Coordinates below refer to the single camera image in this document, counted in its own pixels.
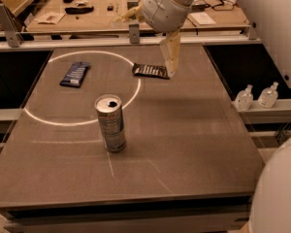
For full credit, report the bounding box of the white padded gripper body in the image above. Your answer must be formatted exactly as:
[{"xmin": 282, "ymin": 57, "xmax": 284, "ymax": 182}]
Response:
[{"xmin": 142, "ymin": 0, "xmax": 191, "ymax": 32}]

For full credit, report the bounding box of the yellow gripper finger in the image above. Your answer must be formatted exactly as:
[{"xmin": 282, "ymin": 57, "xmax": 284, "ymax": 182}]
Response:
[
  {"xmin": 113, "ymin": 5, "xmax": 144, "ymax": 22},
  {"xmin": 160, "ymin": 31, "xmax": 180, "ymax": 78}
]

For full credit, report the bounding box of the blue rxbar blueberry bar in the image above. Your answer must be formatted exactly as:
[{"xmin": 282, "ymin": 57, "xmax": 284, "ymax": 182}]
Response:
[{"xmin": 59, "ymin": 62, "xmax": 90, "ymax": 88}]

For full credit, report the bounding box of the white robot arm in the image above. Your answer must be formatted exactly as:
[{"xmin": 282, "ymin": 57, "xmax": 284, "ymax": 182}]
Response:
[{"xmin": 114, "ymin": 0, "xmax": 291, "ymax": 233}]

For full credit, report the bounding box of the small black block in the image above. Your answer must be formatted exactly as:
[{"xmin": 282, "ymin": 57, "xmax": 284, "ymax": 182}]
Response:
[{"xmin": 107, "ymin": 5, "xmax": 113, "ymax": 11}]

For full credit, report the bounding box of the white paper sheet right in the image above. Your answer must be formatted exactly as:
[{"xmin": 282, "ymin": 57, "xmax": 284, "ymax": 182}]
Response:
[{"xmin": 190, "ymin": 12, "xmax": 215, "ymax": 25}]

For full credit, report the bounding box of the black tool on bench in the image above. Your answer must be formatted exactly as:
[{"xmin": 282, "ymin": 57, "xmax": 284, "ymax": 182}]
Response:
[{"xmin": 65, "ymin": 6, "xmax": 94, "ymax": 15}]

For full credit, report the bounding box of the wooden back workbench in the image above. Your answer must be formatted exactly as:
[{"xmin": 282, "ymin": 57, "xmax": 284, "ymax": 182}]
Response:
[{"xmin": 27, "ymin": 0, "xmax": 248, "ymax": 33}]

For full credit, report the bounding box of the white paper card left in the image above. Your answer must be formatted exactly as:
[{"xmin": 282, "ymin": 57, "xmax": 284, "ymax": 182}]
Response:
[{"xmin": 36, "ymin": 12, "xmax": 65, "ymax": 24}]

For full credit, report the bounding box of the silver energy drink can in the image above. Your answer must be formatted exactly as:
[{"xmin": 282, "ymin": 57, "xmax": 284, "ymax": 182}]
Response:
[{"xmin": 95, "ymin": 94, "xmax": 126, "ymax": 152}]

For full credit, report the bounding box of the clear bottle left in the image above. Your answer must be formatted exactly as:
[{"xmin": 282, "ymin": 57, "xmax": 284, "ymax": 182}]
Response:
[{"xmin": 234, "ymin": 84, "xmax": 253, "ymax": 111}]

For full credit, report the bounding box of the clear bottle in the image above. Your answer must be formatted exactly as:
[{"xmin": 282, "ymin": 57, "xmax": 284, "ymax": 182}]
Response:
[
  {"xmin": 258, "ymin": 82, "xmax": 278, "ymax": 109},
  {"xmin": 234, "ymin": 84, "xmax": 253, "ymax": 111}
]

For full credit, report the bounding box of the clear bottle right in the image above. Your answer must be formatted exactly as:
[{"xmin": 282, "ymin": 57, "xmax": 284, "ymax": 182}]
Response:
[{"xmin": 258, "ymin": 82, "xmax": 278, "ymax": 109}]

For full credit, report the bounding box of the metal side shelf right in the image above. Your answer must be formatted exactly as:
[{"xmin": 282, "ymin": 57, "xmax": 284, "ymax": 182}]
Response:
[{"xmin": 237, "ymin": 99, "xmax": 291, "ymax": 124}]

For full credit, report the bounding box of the middle metal bracket post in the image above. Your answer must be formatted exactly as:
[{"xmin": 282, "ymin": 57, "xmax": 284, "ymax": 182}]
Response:
[{"xmin": 126, "ymin": 0, "xmax": 141, "ymax": 45}]

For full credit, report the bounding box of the metal bracket post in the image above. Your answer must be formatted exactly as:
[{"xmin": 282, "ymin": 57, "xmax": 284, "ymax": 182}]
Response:
[
  {"xmin": 126, "ymin": 0, "xmax": 141, "ymax": 45},
  {"xmin": 0, "ymin": 3, "xmax": 22, "ymax": 48},
  {"xmin": 245, "ymin": 22, "xmax": 258, "ymax": 40}
]

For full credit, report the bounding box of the black cable on bench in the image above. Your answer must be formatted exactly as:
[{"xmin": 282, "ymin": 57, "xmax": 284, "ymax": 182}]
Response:
[{"xmin": 183, "ymin": 0, "xmax": 235, "ymax": 27}]

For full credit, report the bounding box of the right metal bracket post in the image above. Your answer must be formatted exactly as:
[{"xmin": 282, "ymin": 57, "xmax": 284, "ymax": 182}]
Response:
[{"xmin": 245, "ymin": 22, "xmax": 258, "ymax": 40}]

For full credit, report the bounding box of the left metal bracket post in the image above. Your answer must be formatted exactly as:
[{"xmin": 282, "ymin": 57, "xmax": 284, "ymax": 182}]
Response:
[{"xmin": 0, "ymin": 3, "xmax": 22, "ymax": 48}]

